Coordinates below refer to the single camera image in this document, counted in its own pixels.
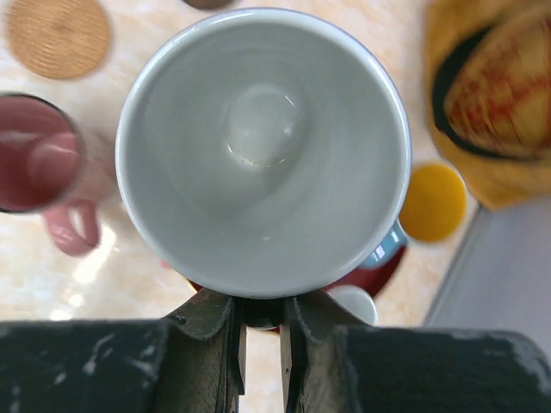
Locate dark walnut coaster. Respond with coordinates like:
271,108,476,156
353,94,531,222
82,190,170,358
183,0,234,11

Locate grey blue mug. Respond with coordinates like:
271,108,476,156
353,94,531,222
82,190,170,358
115,8,412,299

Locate blue mug yellow inside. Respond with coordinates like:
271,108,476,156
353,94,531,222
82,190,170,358
399,162,467,243

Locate yellow tote bag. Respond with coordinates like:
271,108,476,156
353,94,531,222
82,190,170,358
424,1,550,210

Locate small pink mug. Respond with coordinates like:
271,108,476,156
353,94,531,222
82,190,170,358
327,285,378,325

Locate tall pink ghost mug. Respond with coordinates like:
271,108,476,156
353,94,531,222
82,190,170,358
1,92,116,256

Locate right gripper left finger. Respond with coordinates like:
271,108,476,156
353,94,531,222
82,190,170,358
1,290,244,412

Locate red round tray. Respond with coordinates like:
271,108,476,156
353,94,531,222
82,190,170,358
324,247,407,299

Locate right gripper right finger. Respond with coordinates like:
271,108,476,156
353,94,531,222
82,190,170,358
280,291,550,412

